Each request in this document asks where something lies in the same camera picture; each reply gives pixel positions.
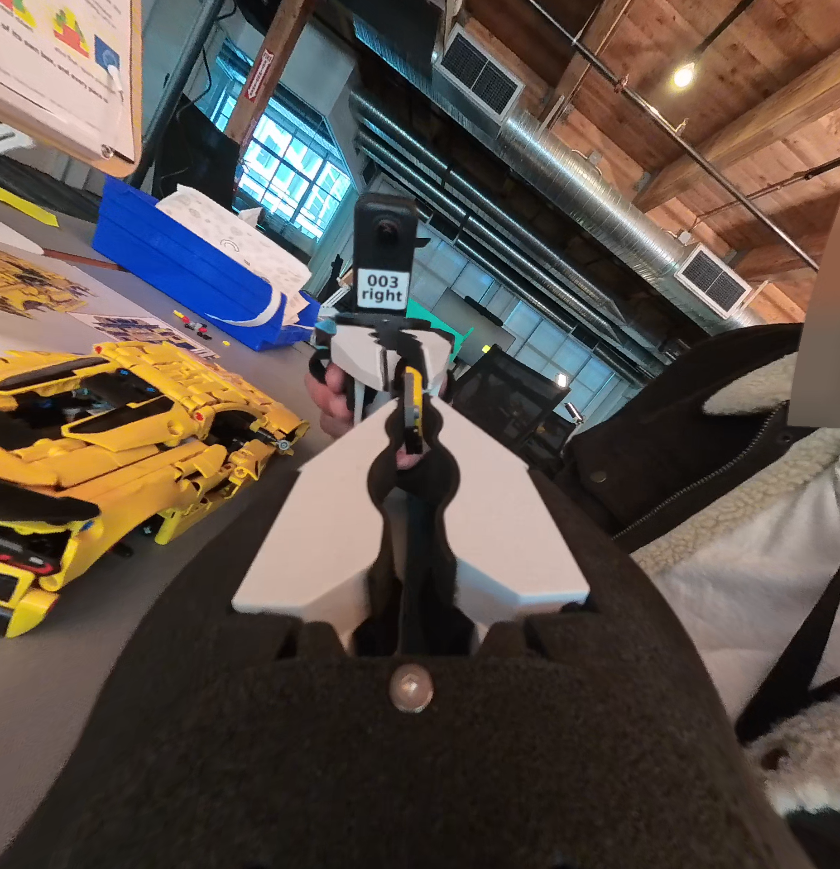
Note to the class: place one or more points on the large window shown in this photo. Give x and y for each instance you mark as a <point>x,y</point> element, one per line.
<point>284,170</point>

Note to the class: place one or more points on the green plastic bin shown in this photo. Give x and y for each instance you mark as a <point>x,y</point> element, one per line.
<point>426,313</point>

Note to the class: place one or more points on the pile of small bricks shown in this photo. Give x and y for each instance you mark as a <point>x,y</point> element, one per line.
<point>192,324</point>

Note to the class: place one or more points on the blue plastic bin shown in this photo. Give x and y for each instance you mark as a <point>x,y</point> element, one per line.
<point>161,251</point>

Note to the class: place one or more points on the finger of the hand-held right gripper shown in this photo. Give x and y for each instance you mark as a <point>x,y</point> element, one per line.
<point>433,356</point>
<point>358,356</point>

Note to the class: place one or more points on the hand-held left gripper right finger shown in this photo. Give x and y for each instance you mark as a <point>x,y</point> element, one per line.
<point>515,543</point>

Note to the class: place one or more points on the yellow paper strip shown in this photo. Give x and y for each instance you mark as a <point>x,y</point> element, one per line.
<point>19,203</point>

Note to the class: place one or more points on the open instruction booklet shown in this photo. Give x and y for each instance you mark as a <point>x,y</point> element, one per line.
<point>26,285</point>

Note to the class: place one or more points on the wooden post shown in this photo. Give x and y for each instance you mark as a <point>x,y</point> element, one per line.
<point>270,68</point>

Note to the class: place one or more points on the yellow toy brick car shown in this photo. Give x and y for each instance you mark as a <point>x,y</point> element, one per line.
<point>189,468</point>

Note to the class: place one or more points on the wooden instruction board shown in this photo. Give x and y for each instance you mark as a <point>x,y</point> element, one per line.
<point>53,54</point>

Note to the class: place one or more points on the white shirt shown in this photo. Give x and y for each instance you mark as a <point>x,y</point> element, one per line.
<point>732,597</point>

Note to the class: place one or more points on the white patterned paper bag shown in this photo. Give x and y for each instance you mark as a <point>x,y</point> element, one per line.
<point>216,224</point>

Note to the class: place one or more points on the silver air duct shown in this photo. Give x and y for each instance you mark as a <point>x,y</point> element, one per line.
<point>583,183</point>

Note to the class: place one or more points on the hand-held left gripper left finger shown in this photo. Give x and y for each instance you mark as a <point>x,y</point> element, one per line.
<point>304,543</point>

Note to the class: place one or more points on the ceiling lamp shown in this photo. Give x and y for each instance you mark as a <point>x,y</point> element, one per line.
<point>683,74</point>

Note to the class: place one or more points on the white air vent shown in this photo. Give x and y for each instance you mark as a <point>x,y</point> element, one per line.
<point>712,278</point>
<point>477,71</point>

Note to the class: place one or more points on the white paper strip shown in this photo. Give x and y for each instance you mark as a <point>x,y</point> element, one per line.
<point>270,312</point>

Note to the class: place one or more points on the grey desk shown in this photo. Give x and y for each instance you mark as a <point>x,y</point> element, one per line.
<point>121,597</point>

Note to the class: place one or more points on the person's right hand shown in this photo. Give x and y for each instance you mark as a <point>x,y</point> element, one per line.
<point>331,407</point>

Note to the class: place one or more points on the yellow and black brick assembly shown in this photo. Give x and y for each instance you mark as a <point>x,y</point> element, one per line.
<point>413,400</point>

